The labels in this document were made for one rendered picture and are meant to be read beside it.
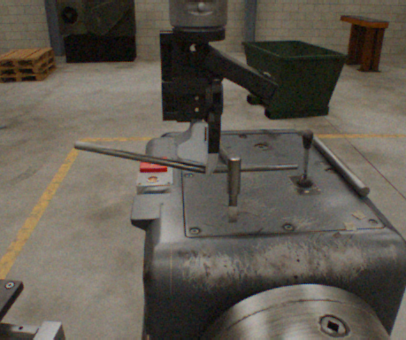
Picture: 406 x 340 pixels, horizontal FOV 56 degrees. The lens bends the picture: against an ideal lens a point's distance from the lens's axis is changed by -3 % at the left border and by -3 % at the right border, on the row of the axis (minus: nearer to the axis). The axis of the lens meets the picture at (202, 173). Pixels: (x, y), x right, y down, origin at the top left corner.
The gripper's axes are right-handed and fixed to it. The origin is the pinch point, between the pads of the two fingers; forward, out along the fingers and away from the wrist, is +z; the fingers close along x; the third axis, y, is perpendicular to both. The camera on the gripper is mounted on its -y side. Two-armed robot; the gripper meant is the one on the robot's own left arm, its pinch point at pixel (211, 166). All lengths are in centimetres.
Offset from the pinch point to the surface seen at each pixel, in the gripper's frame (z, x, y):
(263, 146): 12.5, -36.6, -17.6
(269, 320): 15.0, 16.9, -6.0
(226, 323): 18.5, 13.7, -0.8
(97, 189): 138, -249, 69
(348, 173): 10.3, -15.4, -30.6
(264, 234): 12.3, 1.1, -8.8
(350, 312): 15.0, 16.8, -17.6
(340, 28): 76, -948, -446
